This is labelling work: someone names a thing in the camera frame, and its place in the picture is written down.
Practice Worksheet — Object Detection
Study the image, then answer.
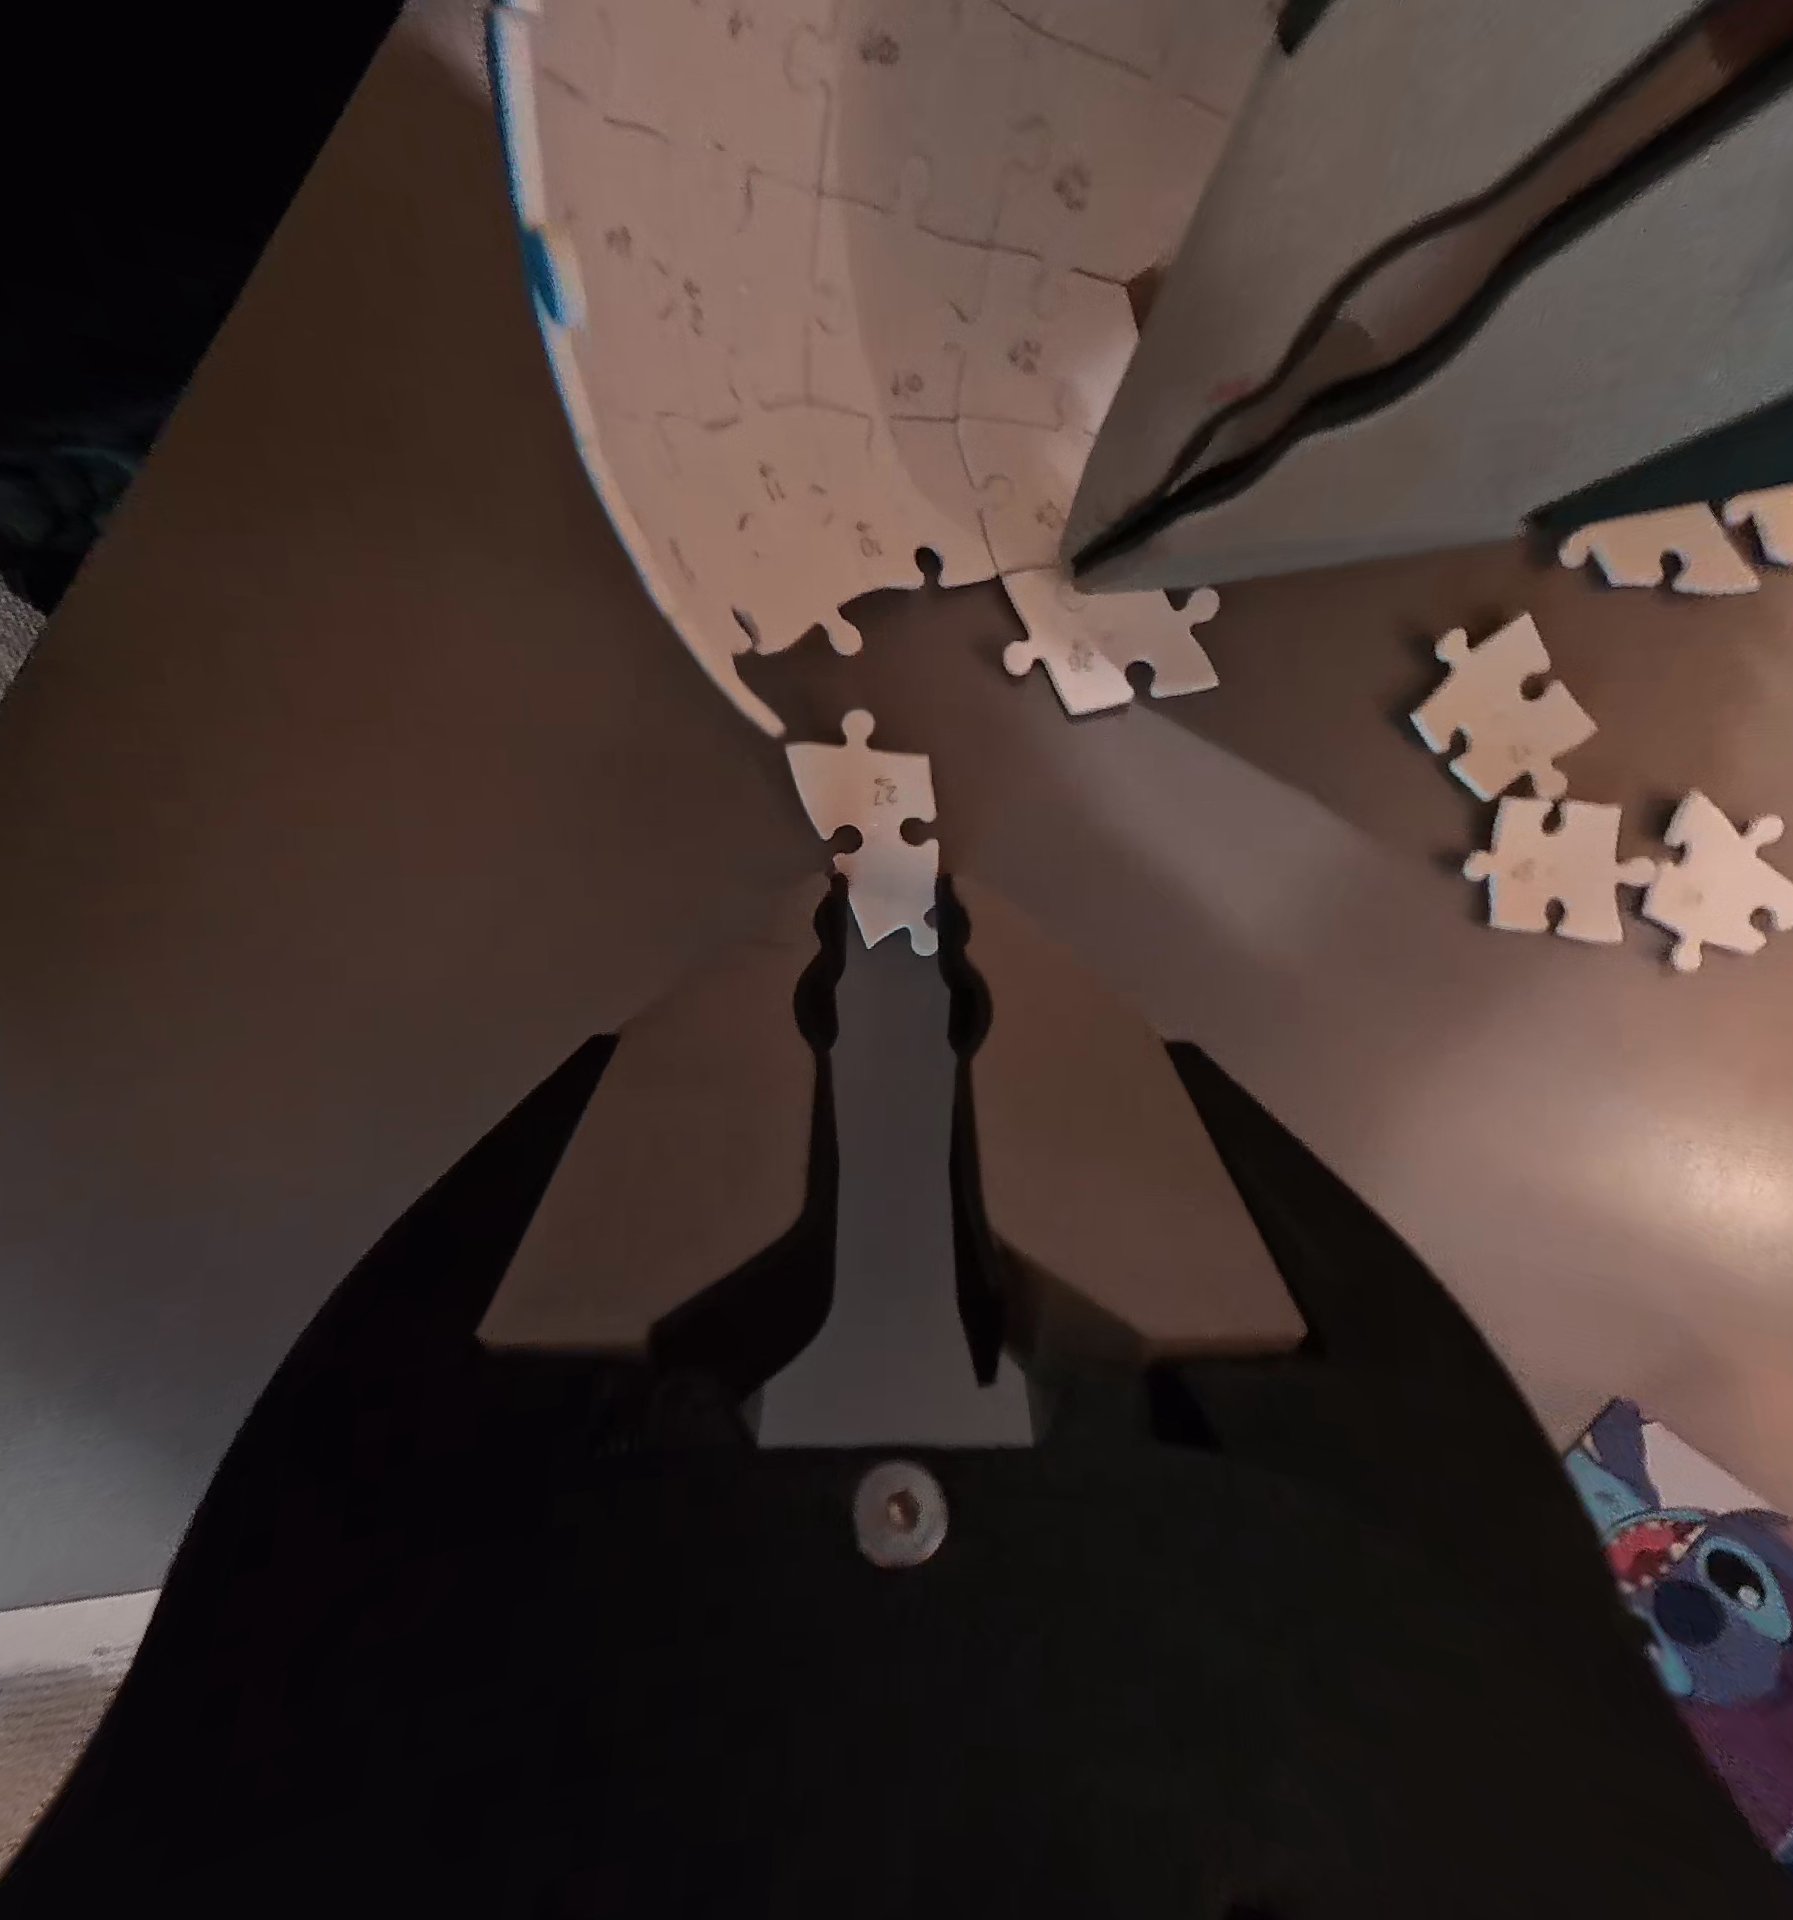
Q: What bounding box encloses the cartoon puzzle box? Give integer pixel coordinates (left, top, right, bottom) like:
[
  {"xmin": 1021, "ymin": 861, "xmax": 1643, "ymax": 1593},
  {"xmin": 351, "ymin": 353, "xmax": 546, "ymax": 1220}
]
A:
[{"xmin": 1561, "ymin": 1394, "xmax": 1793, "ymax": 1920}]

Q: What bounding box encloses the partly built white puzzle ball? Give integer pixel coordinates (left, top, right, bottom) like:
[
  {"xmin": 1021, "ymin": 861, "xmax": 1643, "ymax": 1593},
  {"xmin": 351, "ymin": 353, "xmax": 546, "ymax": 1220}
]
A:
[{"xmin": 481, "ymin": 0, "xmax": 1292, "ymax": 735}]

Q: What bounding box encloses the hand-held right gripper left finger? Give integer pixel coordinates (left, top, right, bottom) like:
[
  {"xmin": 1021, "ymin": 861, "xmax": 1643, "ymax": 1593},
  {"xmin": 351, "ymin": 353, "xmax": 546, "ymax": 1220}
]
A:
[{"xmin": 475, "ymin": 876, "xmax": 857, "ymax": 1406}]

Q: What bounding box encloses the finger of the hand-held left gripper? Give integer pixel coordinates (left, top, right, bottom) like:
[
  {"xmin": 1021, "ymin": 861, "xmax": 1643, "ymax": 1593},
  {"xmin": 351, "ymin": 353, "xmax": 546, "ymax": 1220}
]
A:
[
  {"xmin": 1072, "ymin": 19, "xmax": 1793, "ymax": 600},
  {"xmin": 1070, "ymin": 0, "xmax": 1733, "ymax": 572}
]

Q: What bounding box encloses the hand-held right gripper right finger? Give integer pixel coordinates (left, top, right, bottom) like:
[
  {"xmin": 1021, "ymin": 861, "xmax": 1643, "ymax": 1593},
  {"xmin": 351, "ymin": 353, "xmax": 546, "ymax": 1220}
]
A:
[{"xmin": 931, "ymin": 876, "xmax": 1311, "ymax": 1389}]

